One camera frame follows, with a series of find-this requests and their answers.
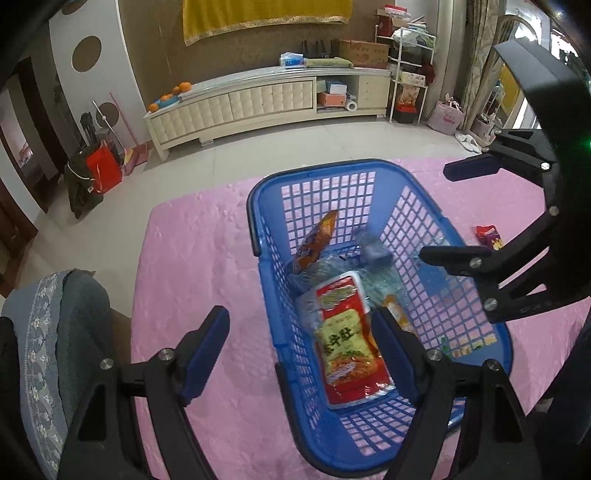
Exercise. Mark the green cracker packet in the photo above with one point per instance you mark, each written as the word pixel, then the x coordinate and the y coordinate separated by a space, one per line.
pixel 456 349

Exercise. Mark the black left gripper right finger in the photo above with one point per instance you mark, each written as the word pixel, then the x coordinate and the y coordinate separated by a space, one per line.
pixel 494 441

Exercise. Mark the yellow hanging cloth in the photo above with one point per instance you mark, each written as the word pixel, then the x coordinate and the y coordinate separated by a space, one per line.
pixel 209 18

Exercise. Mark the pink quilted table cloth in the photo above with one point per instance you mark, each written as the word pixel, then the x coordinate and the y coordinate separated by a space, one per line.
pixel 262 414

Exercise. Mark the red spicy snack packet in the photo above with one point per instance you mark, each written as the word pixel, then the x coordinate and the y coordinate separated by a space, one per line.
pixel 352 366

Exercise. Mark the black bag on floor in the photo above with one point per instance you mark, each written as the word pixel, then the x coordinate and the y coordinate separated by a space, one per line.
pixel 82 193

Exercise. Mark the grey embroidered chair cushion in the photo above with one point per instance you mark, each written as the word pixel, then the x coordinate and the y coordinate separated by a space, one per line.
pixel 56 334

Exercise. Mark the white metal shelf rack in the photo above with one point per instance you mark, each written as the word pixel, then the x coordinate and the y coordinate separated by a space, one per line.
pixel 411 54

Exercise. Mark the brown cake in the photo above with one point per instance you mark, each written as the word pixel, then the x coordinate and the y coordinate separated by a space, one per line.
pixel 396 309

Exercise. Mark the oranges on blue plate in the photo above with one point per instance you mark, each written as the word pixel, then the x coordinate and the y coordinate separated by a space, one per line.
pixel 170 98

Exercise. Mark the red purple yellow snack packet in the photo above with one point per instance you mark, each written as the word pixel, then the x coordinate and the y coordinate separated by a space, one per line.
pixel 488 236

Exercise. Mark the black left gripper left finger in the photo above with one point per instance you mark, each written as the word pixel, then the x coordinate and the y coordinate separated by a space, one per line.
pixel 104 440

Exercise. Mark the red shopping bag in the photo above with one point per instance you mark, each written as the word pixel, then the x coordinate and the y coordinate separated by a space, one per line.
pixel 104 169

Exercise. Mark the pink white gift bag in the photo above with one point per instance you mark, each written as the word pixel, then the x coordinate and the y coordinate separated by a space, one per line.
pixel 447 116

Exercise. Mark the cardboard box on cabinet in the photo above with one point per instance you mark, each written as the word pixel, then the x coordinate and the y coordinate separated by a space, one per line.
pixel 362 53

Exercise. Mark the green folded cloth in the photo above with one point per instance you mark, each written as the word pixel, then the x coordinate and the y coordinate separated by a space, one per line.
pixel 325 62

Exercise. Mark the orange ice cream cone packet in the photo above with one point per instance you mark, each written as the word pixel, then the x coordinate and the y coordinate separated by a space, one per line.
pixel 315 242

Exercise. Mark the blue tissue pack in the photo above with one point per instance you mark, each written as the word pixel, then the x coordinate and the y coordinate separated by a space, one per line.
pixel 292 60

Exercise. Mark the cream tv cabinet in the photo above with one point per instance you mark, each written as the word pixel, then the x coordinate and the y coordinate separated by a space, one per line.
pixel 267 97

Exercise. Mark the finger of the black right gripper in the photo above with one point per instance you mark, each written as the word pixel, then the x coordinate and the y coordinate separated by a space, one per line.
pixel 480 267
pixel 526 153

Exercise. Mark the blue purple candy box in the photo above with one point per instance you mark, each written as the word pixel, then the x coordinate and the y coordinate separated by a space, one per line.
pixel 373 252

